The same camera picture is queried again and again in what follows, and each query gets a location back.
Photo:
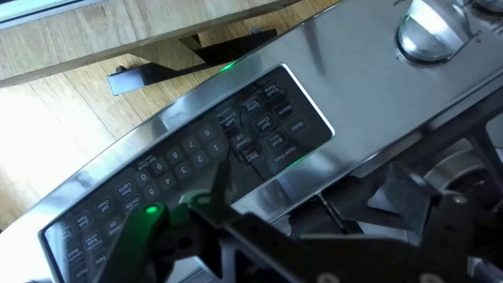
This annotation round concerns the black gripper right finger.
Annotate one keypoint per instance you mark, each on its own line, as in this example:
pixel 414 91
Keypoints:
pixel 402 205

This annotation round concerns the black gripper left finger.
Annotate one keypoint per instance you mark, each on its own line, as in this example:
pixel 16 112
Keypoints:
pixel 136 242

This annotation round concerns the stainless steel gas stove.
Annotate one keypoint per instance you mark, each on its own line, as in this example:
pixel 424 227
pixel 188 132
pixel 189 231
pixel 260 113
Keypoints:
pixel 356 79

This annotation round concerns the light wooden table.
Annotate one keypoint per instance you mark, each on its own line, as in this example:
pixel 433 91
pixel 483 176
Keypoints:
pixel 104 36

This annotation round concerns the large silver stove knob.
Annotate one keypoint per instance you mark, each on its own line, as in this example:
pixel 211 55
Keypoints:
pixel 430 32

